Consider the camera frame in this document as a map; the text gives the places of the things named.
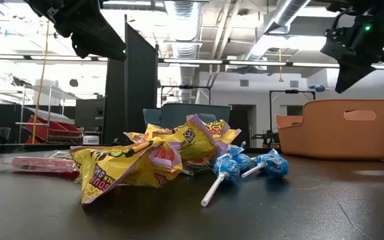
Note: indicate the orange plastic bin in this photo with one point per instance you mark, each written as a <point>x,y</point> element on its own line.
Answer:
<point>328,140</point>

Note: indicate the black partition panel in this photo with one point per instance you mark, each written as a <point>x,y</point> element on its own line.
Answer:
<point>138,83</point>

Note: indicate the blue-grey plastic bin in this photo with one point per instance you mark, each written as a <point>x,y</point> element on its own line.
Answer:
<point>178,111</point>

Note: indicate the black round ceiling fixture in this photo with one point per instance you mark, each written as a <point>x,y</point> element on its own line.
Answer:
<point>73,82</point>

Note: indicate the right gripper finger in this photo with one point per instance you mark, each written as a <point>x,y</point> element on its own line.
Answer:
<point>348,75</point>

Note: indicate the yellow hanging pendant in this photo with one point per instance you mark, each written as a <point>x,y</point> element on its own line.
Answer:
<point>280,80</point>

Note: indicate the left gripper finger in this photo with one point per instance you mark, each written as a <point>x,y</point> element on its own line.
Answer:
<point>108,33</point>
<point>98,50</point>

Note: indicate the white floor box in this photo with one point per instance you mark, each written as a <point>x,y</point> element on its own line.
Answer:
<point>91,139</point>

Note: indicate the silver air duct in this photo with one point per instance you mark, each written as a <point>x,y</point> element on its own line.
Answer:
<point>185,33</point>
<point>278,20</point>

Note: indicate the black metal frame stand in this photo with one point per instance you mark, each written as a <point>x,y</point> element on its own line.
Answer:
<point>292,91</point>
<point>185,87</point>

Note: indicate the metal shelf rack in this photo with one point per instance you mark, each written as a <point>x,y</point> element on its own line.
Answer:
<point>49,100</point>

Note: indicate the long ceiling light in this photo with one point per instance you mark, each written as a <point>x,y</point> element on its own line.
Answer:
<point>312,64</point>
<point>257,62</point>
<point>192,61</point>

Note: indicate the black cabinet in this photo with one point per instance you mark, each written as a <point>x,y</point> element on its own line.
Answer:
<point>88,113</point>

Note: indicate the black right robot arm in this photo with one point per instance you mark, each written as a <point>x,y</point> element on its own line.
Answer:
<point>378,5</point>

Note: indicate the black tripod base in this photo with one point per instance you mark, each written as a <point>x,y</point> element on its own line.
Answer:
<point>265,138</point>

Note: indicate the red storage bins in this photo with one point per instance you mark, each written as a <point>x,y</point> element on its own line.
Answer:
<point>55,130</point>

